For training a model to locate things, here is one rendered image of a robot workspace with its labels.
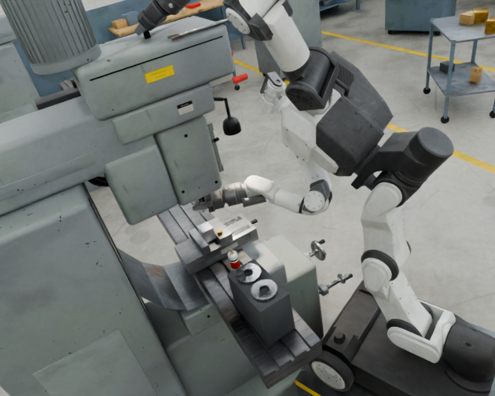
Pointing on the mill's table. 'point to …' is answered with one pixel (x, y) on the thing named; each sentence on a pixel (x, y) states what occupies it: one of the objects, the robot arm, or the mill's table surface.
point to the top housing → (153, 67)
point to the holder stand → (262, 301)
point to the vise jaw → (221, 230)
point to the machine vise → (192, 258)
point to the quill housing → (189, 159)
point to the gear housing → (163, 114)
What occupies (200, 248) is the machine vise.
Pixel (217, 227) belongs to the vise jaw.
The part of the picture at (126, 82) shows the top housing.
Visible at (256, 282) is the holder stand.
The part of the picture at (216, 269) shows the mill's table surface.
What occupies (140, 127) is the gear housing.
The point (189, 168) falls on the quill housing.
